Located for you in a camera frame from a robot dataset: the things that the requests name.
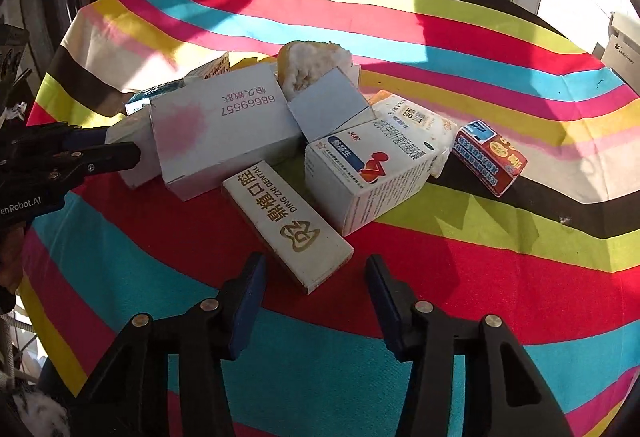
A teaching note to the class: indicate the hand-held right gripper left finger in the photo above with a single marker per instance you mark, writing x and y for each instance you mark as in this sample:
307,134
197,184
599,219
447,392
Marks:
247,307

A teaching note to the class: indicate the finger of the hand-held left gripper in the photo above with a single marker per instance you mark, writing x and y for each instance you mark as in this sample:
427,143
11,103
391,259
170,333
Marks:
110,157
85,136

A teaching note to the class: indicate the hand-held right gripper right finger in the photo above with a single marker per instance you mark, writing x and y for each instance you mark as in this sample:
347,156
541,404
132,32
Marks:
387,307

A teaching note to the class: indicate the long white gold logo box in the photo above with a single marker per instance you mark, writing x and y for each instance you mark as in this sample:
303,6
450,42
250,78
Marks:
290,227

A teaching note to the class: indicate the plain white cube box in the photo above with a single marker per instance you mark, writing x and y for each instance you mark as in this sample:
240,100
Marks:
327,104

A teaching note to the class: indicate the striped colourful tablecloth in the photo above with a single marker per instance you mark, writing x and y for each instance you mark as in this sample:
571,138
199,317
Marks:
450,267

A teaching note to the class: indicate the white box pink stain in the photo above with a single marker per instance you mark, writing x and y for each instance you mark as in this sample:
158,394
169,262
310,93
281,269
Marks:
225,142

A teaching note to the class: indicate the white blue medicine box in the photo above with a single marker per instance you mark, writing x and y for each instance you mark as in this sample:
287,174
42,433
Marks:
360,187

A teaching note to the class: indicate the small white orange box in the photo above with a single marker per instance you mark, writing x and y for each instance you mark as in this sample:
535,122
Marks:
212,67

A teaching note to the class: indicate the red tissue pack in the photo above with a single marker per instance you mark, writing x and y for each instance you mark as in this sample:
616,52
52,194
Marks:
490,157

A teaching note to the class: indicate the orange white tissue pack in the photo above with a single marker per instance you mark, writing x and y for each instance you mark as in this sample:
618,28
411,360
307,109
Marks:
415,114

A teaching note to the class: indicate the worn yellow sponge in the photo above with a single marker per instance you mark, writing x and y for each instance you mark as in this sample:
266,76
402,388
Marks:
307,64

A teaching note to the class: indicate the white appliance box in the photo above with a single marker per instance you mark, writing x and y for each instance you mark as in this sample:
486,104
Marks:
622,47

